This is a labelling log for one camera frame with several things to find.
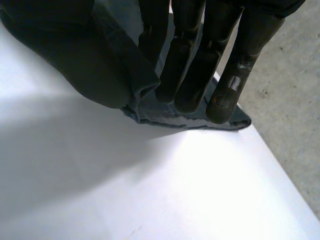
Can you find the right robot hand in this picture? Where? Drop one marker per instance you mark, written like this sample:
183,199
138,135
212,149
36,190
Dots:
75,55

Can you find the dark blue shorts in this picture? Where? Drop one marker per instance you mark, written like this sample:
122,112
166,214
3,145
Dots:
120,47

